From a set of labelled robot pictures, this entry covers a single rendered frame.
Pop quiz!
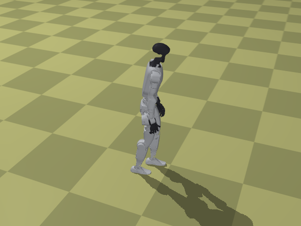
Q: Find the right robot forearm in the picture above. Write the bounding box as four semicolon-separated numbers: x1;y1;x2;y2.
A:
147;98;156;124

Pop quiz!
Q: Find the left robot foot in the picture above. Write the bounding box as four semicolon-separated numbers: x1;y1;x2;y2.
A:
145;158;166;166

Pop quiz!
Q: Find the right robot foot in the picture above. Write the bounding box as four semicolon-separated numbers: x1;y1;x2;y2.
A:
130;166;151;175

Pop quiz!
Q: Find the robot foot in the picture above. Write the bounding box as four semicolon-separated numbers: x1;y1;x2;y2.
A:
145;158;166;166
130;166;151;175

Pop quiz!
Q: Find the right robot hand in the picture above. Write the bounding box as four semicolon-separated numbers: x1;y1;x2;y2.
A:
149;119;160;134

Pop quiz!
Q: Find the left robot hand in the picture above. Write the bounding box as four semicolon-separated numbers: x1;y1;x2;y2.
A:
156;97;165;117

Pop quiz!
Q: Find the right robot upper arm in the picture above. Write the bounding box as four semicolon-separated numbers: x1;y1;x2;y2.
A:
148;71;161;102

